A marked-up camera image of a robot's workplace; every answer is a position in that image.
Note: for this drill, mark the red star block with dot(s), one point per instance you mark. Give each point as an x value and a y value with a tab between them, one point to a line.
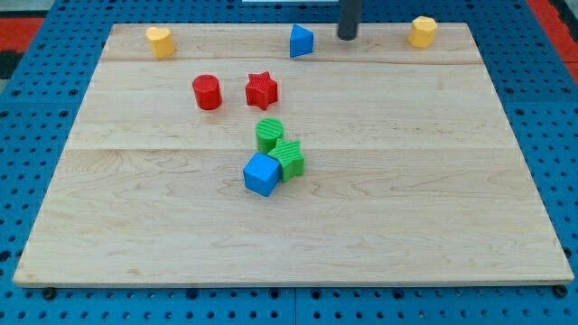
261	90

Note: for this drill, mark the yellow heart block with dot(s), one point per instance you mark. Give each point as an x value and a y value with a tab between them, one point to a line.
161	41

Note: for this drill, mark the red cylinder block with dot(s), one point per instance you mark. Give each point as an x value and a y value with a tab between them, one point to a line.
206	89

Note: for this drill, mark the light wooden board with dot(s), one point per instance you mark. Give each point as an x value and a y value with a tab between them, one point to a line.
412	173

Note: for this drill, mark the green cylinder block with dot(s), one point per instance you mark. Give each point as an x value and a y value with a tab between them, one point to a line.
268	131

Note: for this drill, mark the blue triangle block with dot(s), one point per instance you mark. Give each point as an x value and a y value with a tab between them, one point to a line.
301	41

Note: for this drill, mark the green star block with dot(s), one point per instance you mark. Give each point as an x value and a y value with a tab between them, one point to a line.
290	157

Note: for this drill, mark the yellow hexagon block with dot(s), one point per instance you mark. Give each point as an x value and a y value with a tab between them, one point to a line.
423	31

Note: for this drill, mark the blue cube block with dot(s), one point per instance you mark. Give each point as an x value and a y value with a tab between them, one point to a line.
262	173

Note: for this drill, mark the dark cylindrical pusher stick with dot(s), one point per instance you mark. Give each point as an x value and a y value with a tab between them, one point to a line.
349	19

